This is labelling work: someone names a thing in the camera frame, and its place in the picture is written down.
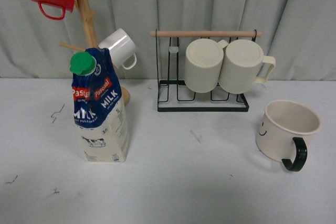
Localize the blue white milk carton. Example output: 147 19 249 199
70 48 129 162

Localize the cream smiley mug black handle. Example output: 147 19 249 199
256 100 321 172

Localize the cream ribbed mug left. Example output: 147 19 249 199
184 38 228 93

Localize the cream ribbed mug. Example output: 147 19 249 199
218 39 276 94
184 38 228 93

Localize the white mug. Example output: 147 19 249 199
98 28 137 70

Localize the cream ribbed mug right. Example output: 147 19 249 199
218 39 276 94

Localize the wooden mug tree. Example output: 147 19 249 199
59 0 131 105

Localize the grey curtain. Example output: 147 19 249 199
1 0 335 81

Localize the black wire cup rack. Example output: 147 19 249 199
150 29 263 112

